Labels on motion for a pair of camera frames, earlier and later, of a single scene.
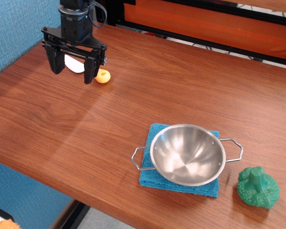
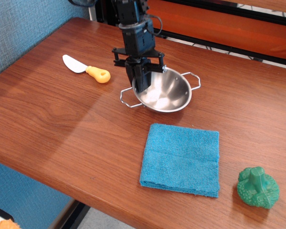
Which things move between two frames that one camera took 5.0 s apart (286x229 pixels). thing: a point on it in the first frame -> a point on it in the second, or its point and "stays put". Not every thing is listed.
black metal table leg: x=72 y=216 stays put
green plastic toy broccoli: x=257 y=188 stays put
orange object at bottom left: x=7 y=223 stays put
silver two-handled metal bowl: x=187 y=154 -> x=169 y=90
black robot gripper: x=75 y=36 -> x=138 y=42
